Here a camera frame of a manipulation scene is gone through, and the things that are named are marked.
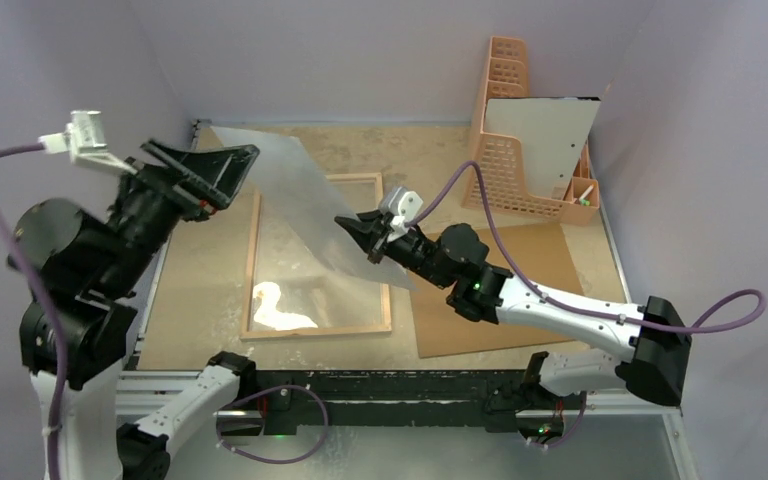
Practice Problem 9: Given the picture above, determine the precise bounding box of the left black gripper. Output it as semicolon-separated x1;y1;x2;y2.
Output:
99;133;260;292

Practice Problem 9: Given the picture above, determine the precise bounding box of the printed photo of driver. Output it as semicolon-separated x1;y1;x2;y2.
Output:
213;127;414;289

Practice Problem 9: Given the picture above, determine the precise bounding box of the white wooden picture frame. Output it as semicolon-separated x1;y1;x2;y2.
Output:
241;192;392;340

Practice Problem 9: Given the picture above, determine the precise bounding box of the brown cardboard backing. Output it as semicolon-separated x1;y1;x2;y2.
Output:
407;221;587;359

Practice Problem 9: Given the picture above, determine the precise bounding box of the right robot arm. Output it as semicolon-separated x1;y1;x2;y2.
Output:
334;211;692;407

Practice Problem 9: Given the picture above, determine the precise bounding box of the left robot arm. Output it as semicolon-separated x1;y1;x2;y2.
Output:
8;138;259;479

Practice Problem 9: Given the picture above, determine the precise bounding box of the orange plastic file organizer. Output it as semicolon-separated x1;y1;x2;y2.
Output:
462;36;600;225

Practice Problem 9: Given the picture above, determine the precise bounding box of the white board sheet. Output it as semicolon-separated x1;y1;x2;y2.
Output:
484;97;601;200

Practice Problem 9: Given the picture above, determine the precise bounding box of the white marker pen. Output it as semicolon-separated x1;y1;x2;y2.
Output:
576;185;595;206

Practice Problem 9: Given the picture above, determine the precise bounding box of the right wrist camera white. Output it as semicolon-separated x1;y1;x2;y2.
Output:
378;186;423;242

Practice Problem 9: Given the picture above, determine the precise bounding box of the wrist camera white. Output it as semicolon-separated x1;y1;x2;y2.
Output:
378;186;423;242
38;110;137;175

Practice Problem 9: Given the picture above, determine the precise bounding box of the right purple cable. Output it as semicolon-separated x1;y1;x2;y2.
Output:
407;160;768;335

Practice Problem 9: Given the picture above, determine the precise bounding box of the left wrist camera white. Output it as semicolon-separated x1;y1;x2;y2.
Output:
38;110;137;175

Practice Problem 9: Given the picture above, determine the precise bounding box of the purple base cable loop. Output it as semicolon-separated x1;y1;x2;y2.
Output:
216;384;330;465

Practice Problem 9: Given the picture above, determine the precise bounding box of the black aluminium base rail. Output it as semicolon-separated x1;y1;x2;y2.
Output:
218;370;582;435

